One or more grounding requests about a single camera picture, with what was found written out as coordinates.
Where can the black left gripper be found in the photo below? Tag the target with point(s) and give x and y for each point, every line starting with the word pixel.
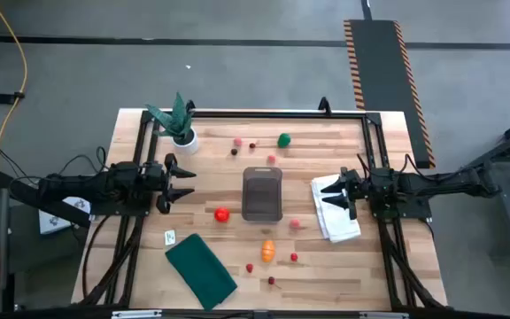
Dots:
pixel 153 179

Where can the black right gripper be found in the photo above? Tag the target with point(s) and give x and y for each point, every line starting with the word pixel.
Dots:
pixel 361 188

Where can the red toy tomato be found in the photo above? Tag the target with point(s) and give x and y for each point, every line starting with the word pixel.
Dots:
pixel 221 214

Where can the pink toy fruit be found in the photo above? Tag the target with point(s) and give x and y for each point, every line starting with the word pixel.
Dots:
pixel 237 142
pixel 295 223
pixel 272 158

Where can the green toy pepper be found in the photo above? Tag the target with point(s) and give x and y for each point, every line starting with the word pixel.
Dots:
pixel 283 140

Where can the orange toy pumpkin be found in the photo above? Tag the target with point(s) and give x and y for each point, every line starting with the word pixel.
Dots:
pixel 268 251

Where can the dark red cherry with stem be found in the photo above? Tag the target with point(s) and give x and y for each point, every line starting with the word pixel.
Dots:
pixel 271 280

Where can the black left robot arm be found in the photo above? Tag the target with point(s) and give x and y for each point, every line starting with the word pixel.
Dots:
pixel 82 186

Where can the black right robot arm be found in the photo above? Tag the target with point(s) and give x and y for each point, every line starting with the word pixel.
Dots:
pixel 436 182

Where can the translucent grey tupperware container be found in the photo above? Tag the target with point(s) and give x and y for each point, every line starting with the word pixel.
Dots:
pixel 261 195

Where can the white folded towel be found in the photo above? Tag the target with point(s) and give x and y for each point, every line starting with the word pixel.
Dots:
pixel 334 223

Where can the snake plant in white pot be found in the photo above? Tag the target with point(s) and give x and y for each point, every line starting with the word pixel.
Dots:
pixel 185 144

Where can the small white printed card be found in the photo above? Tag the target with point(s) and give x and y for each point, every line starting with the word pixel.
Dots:
pixel 169 237

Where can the dark green folded cloth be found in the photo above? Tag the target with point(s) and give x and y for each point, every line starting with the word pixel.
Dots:
pixel 199 270

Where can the black hazard-striped floor mat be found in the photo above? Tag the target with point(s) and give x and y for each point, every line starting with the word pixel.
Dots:
pixel 383 88

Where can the white printed cardboard box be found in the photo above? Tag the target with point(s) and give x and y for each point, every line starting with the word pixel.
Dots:
pixel 56 221

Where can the black floor strip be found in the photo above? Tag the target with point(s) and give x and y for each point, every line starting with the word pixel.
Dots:
pixel 366 9
pixel 149 41

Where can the black desk beam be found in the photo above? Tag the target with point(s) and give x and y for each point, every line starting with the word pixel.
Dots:
pixel 11 186

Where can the black frame bracket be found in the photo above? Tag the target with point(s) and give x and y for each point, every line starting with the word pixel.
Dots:
pixel 324 107
pixel 190 106

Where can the black aluminium table frame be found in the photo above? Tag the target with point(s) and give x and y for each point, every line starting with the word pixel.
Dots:
pixel 281 114

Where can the silver aluminium bracket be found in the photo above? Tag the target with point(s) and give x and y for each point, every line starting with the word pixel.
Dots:
pixel 383 315
pixel 136 314

